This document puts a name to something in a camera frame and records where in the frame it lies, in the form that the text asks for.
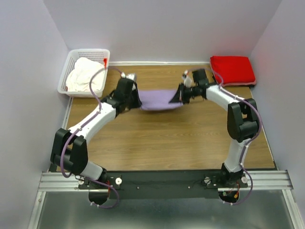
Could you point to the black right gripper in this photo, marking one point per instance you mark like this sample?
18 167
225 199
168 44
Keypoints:
179 96

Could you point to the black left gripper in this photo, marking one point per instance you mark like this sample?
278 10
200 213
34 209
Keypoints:
137 103

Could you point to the purple t shirt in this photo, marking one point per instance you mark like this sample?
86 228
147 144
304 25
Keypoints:
158 100

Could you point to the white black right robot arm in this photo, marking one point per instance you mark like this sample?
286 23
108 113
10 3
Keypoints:
243 120

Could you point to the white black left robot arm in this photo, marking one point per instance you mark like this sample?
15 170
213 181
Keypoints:
69 150

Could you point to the folded black t shirt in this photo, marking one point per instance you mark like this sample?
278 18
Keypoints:
214 78

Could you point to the white crumpled t shirt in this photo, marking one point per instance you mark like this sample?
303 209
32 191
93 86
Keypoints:
79 78

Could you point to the folded red t shirt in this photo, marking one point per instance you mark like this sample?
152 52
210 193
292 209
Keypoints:
232 69

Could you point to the white plastic laundry basket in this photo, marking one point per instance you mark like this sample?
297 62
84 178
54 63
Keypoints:
96 55

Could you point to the folded pink t shirt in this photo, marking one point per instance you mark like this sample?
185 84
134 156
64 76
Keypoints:
225 84

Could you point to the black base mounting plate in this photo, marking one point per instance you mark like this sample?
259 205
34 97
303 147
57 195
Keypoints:
162 184

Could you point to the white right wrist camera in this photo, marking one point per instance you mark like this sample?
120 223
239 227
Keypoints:
187 81

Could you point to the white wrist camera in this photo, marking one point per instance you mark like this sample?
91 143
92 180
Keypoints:
131 76
187 81

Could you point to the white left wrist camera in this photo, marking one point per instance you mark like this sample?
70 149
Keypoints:
131 76

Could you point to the aluminium frame rail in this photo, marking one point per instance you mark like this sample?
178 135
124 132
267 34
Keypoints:
69 203

